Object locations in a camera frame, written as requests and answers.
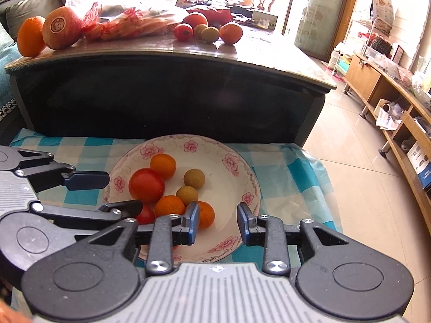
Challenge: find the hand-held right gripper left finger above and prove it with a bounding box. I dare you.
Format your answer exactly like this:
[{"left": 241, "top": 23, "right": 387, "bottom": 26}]
[{"left": 89, "top": 201, "right": 200, "bottom": 276}]

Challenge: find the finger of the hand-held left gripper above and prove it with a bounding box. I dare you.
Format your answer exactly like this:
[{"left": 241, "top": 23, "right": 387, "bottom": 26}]
[
  {"left": 13, "top": 149, "right": 110, "bottom": 193},
  {"left": 30, "top": 199, "right": 144, "bottom": 243}
]

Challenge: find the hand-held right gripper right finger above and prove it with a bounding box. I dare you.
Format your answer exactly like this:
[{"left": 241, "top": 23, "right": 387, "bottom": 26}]
[{"left": 237, "top": 202, "right": 349, "bottom": 276}]

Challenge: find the red cherry tomato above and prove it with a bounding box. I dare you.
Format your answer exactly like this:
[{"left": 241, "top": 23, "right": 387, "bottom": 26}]
[{"left": 135, "top": 205, "right": 156, "bottom": 225}]

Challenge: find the brown longan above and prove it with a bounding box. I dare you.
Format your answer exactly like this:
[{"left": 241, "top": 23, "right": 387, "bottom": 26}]
[
  {"left": 183, "top": 169, "right": 206, "bottom": 189},
  {"left": 175, "top": 186, "right": 199, "bottom": 207}
]

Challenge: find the large red tomato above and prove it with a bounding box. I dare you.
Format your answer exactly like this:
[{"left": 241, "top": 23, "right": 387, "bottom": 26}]
[
  {"left": 128, "top": 168, "right": 166, "bottom": 205},
  {"left": 182, "top": 12, "right": 208, "bottom": 29}
]

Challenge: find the white floral plate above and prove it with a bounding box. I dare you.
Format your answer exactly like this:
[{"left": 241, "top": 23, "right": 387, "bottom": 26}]
[{"left": 103, "top": 135, "right": 261, "bottom": 264}]

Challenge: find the blue checkered tablecloth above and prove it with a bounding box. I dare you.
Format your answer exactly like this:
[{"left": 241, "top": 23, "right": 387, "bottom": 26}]
[{"left": 7, "top": 127, "right": 343, "bottom": 310}]

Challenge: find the dark coffee table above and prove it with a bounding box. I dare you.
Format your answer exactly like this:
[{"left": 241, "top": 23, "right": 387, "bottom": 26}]
[{"left": 5, "top": 23, "right": 337, "bottom": 143}]

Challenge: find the blue blanket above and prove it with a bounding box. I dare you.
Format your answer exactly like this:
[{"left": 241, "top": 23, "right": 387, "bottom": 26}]
[{"left": 0, "top": 23, "right": 21, "bottom": 122}]

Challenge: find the large orange with sticker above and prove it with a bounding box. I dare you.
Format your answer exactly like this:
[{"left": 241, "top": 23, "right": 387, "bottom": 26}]
[{"left": 42, "top": 6, "right": 85, "bottom": 50}]

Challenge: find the plain orange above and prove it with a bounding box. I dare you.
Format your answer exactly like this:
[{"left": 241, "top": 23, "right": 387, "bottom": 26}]
[{"left": 17, "top": 16, "right": 47, "bottom": 57}]

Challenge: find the plastic bag of oranges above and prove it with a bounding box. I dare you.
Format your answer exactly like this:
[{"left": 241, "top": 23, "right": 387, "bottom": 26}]
[{"left": 65, "top": 0, "right": 189, "bottom": 41}]

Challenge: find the small red tomato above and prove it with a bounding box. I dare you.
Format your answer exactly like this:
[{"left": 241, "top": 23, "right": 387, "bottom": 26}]
[{"left": 174, "top": 23, "right": 194, "bottom": 42}]

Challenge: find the grey-green sofa cushion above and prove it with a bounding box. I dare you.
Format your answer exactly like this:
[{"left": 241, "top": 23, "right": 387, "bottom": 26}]
[{"left": 5, "top": 0, "right": 64, "bottom": 37}]

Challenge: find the white shelf rack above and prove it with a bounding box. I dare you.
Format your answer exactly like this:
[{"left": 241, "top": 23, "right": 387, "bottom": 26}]
[{"left": 328, "top": 17, "right": 378, "bottom": 85}]

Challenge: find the blue and white box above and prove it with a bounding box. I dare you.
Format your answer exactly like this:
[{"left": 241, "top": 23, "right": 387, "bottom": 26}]
[{"left": 406, "top": 141, "right": 431, "bottom": 189}]

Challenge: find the wooden tv cabinet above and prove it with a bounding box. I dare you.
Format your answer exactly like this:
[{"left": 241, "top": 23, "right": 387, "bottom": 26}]
[{"left": 342, "top": 52, "right": 431, "bottom": 241}]

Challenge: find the white cardboard box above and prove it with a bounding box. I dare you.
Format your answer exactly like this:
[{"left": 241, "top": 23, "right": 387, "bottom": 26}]
[{"left": 251, "top": 9, "right": 279, "bottom": 29}]

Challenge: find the red box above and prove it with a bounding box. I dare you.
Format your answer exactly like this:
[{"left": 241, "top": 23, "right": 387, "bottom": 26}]
[{"left": 202, "top": 7, "right": 233, "bottom": 24}]

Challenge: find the pale floral curtain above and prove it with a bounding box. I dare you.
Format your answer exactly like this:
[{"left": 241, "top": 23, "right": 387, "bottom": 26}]
[{"left": 294, "top": 0, "right": 347, "bottom": 61}]

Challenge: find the dark spiky object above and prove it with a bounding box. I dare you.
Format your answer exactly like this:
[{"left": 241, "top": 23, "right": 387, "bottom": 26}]
[{"left": 369, "top": 36, "right": 393, "bottom": 54}]

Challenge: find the paper poster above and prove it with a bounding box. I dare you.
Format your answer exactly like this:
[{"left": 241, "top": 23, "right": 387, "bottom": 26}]
[{"left": 370, "top": 0, "right": 395, "bottom": 29}]

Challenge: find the small picture frame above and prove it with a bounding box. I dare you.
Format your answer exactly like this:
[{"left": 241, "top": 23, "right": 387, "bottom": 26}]
[{"left": 391, "top": 44, "right": 406, "bottom": 64}]

